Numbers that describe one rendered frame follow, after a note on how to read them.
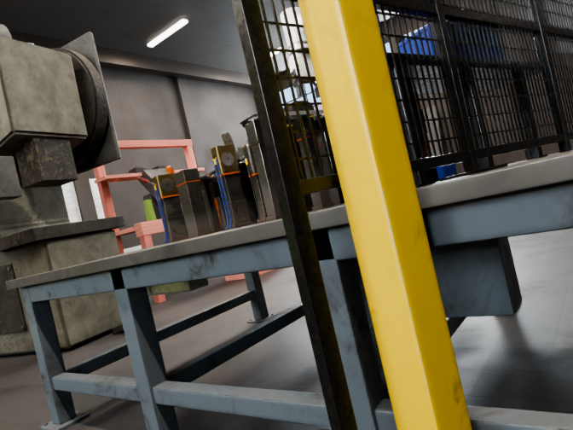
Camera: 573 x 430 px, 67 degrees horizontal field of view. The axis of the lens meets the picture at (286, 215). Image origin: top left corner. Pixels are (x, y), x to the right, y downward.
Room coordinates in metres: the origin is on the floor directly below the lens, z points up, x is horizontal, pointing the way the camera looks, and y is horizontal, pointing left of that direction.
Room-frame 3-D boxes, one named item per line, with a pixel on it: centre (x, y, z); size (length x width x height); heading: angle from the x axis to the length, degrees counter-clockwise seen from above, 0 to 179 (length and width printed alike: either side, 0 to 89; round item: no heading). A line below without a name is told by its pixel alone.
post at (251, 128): (1.26, 0.03, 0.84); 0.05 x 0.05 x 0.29; 37
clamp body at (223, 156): (1.82, 0.21, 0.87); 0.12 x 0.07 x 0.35; 127
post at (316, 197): (1.37, -0.12, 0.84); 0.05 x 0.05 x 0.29; 37
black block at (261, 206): (1.66, 0.08, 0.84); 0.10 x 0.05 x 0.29; 127
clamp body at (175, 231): (2.33, 0.61, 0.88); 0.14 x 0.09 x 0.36; 127
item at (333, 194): (1.60, -0.19, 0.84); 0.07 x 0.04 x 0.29; 37
